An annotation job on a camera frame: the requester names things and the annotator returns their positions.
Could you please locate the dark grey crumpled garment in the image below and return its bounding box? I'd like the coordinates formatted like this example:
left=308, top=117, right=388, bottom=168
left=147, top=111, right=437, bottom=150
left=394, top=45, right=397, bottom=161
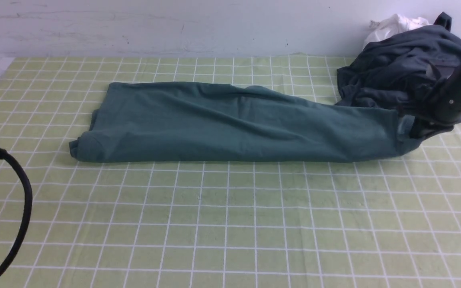
left=334, top=13, right=461, bottom=126

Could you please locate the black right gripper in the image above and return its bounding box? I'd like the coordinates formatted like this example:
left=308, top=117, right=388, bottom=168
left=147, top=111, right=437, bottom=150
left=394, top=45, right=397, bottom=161
left=409, top=114, right=455, bottom=139

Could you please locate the black left camera cable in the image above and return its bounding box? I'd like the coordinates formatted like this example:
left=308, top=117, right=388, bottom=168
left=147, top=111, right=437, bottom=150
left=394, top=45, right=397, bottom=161
left=0, top=134, right=33, bottom=288

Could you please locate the green long-sleeved shirt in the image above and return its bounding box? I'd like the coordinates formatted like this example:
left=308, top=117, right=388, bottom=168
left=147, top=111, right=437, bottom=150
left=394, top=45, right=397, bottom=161
left=69, top=82, right=423, bottom=163

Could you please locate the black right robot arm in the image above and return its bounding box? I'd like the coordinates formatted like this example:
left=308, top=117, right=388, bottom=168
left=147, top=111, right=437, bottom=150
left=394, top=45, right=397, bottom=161
left=409, top=63, right=461, bottom=139

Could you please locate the white crumpled cloth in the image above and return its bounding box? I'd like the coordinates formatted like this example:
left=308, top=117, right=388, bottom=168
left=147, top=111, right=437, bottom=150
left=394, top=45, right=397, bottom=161
left=363, top=14, right=430, bottom=49

